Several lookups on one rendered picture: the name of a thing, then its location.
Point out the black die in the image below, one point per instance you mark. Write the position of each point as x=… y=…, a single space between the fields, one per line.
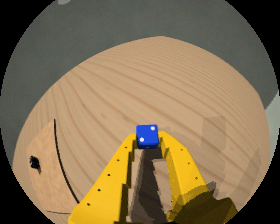
x=34 y=163

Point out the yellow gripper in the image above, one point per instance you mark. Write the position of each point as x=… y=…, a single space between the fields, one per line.
x=192 y=201

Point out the blue die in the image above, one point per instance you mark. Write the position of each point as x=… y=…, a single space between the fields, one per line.
x=147 y=136

